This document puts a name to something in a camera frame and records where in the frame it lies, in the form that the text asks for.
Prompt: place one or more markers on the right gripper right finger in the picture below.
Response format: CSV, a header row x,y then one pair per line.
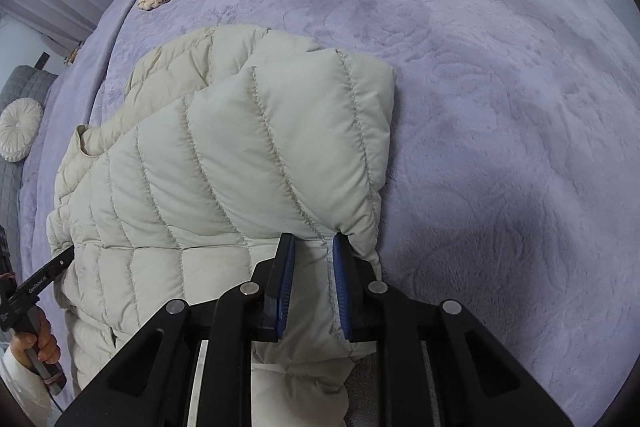
x,y
436,365

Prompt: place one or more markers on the round cream pleated cushion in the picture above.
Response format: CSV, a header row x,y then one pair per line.
x,y
19,126

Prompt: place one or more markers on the white sleeved left forearm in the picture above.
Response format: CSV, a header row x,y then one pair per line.
x,y
27,389

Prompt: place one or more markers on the lavender fleece bed blanket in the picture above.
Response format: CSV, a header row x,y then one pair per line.
x,y
512,182

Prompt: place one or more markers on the grey quilted headboard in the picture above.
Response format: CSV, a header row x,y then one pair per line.
x,y
24,82

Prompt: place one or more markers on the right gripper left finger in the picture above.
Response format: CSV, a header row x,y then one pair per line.
x,y
182,349

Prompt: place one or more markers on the beige quilted puffer jacket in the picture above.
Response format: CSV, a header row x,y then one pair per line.
x,y
228,137

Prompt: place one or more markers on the person's left hand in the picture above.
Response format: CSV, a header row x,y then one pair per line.
x,y
44,341

